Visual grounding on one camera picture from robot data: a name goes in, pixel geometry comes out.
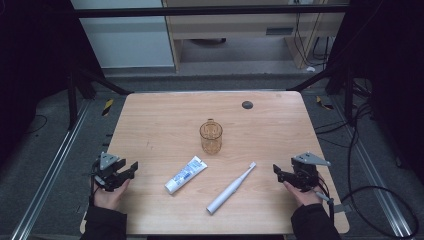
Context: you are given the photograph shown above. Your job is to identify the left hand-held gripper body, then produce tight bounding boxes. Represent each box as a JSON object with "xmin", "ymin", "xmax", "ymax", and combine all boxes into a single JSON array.
[{"xmin": 91, "ymin": 151, "xmax": 129, "ymax": 193}]

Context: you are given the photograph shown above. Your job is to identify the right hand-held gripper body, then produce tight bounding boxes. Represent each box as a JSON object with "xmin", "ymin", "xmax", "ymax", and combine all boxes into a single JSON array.
[{"xmin": 288, "ymin": 152, "xmax": 332, "ymax": 193}]

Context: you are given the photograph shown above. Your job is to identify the white electric toothbrush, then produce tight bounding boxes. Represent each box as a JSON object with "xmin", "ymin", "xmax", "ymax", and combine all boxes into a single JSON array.
[{"xmin": 205, "ymin": 161, "xmax": 258, "ymax": 216}]

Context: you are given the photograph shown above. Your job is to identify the white toothpaste tube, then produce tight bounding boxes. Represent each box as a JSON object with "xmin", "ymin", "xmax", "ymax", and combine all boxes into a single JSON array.
[{"xmin": 163, "ymin": 155, "xmax": 209, "ymax": 196}]

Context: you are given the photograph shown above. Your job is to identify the amber transparent cup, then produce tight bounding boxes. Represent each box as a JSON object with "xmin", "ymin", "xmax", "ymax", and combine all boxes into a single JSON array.
[{"xmin": 199, "ymin": 118, "xmax": 224, "ymax": 156}]

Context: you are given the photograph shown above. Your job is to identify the person's right hand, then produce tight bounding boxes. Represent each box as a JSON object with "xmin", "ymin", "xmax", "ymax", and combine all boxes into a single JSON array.
[{"xmin": 282, "ymin": 181, "xmax": 324, "ymax": 208}]

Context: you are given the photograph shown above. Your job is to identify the person's left hand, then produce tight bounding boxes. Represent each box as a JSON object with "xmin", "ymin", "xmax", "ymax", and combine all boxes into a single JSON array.
[{"xmin": 93, "ymin": 178, "xmax": 132, "ymax": 211}]

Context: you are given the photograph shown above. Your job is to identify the black yellow floor tape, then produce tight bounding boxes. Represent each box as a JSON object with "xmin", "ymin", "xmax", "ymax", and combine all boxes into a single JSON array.
[
  {"xmin": 315, "ymin": 95, "xmax": 335, "ymax": 111},
  {"xmin": 101, "ymin": 98, "xmax": 115, "ymax": 117}
]

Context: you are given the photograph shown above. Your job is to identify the black metal stand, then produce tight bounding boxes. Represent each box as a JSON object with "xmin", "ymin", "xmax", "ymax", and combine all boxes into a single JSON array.
[
  {"xmin": 287, "ymin": 61, "xmax": 355, "ymax": 124},
  {"xmin": 65, "ymin": 63, "xmax": 133, "ymax": 132}
]

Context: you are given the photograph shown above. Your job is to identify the white cabinet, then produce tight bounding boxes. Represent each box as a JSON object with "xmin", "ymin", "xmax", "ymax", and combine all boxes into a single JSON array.
[{"xmin": 70, "ymin": 0, "xmax": 175, "ymax": 70}]

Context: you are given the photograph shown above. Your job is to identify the dark curtain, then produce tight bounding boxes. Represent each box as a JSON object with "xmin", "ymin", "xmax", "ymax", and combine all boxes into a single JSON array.
[
  {"xmin": 324, "ymin": 0, "xmax": 424, "ymax": 186},
  {"xmin": 0, "ymin": 0, "xmax": 103, "ymax": 166}
]

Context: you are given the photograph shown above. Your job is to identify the light wooden desk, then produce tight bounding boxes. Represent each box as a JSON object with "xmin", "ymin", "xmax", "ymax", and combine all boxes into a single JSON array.
[{"xmin": 161, "ymin": 0, "xmax": 350, "ymax": 72}]

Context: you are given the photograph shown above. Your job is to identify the right hand-held gripper cable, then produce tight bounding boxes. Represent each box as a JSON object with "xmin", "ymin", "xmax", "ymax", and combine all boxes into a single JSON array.
[{"xmin": 313, "ymin": 178, "xmax": 336, "ymax": 223}]

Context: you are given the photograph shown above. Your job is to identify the thick black floor cable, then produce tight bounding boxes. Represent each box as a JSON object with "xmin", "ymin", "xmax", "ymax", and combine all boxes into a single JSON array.
[{"xmin": 314, "ymin": 101, "xmax": 420, "ymax": 240}]

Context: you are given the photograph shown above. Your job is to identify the grey table bracket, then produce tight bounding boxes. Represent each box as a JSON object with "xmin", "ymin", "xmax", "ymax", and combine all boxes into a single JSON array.
[{"xmin": 333, "ymin": 203, "xmax": 353, "ymax": 215}]

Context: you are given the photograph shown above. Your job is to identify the aluminium floor rail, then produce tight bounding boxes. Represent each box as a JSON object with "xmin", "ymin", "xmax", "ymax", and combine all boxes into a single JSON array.
[
  {"xmin": 329, "ymin": 94, "xmax": 415, "ymax": 240},
  {"xmin": 9, "ymin": 99, "xmax": 92, "ymax": 240}
]

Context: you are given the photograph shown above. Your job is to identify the thin black floor cable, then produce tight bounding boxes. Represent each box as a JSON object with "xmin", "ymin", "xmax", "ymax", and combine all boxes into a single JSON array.
[{"xmin": 23, "ymin": 113, "xmax": 49, "ymax": 136}]

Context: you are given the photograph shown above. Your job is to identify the hanging black desk cables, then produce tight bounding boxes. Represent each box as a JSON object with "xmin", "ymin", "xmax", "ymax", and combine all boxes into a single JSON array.
[{"xmin": 292, "ymin": 12, "xmax": 332, "ymax": 68}]

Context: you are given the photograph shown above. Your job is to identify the black horizontal frame bar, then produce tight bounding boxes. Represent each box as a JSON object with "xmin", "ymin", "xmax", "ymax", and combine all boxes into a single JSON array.
[{"xmin": 70, "ymin": 4, "xmax": 350, "ymax": 19}]

